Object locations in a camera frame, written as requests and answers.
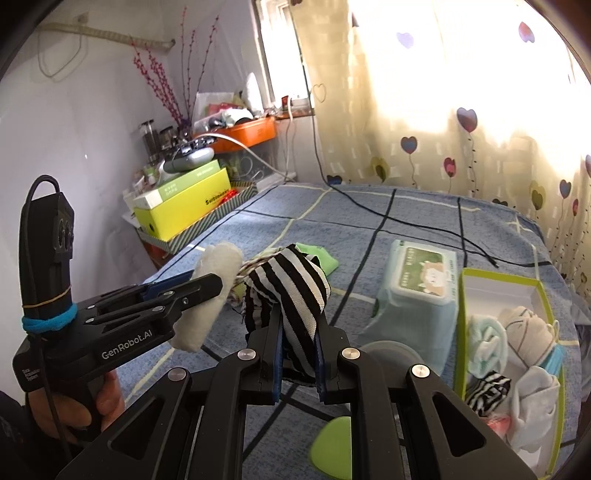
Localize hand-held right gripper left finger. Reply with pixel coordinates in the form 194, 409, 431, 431
54, 316, 284, 480

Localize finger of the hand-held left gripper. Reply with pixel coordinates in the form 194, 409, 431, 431
76, 271, 195, 315
84, 272, 223, 329

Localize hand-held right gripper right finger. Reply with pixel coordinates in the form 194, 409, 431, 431
315, 323, 539, 480

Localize black white striped sock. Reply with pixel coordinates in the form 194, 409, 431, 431
243, 244, 332, 385
465, 370, 512, 417

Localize white box with green rim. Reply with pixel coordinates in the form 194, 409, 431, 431
452, 267, 567, 476

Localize cream sock with thin stripes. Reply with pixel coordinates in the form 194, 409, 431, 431
501, 305, 556, 370

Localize light grey sock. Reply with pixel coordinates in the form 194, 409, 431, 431
507, 366, 563, 455

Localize blue face mask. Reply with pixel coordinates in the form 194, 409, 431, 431
536, 320, 567, 376

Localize person's left forearm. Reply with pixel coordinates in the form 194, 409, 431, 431
0, 390, 79, 480

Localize person's left hand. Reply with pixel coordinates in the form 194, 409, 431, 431
28, 369, 126, 444

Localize striped shallow tray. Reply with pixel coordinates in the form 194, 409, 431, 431
135, 181, 260, 257

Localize grey round lid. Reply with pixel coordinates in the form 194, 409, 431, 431
361, 339, 417, 371

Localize yellow cardboard box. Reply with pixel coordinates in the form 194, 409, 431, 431
133, 167, 232, 242

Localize light green round plate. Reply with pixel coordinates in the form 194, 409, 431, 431
310, 416, 353, 480

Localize white green flat box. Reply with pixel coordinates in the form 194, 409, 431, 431
130, 159, 221, 209

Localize green cloth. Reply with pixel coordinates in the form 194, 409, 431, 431
294, 241, 341, 278

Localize wet wipes pack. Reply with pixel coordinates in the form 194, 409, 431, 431
360, 239, 463, 366

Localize grey game controller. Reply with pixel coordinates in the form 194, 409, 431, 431
158, 146, 216, 175

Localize clear plastic storage box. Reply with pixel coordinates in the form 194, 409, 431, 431
221, 142, 288, 186

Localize blue plaid bed sheet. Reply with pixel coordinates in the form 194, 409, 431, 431
115, 182, 583, 480

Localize orange plastic basket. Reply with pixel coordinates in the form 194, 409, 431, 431
193, 115, 279, 156

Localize red decorative branches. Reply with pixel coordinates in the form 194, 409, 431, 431
130, 6, 221, 136

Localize heart print curtain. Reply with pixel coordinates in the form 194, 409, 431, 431
295, 0, 591, 289

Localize blue hair tie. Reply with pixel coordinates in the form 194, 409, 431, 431
22, 304, 78, 334

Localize white cable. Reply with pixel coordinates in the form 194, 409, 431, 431
203, 132, 297, 182

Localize black cable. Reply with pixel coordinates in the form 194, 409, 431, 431
288, 28, 501, 270

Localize window frame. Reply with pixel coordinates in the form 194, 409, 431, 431
253, 0, 315, 112

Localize cream wall rope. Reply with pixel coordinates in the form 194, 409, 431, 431
36, 13, 177, 83

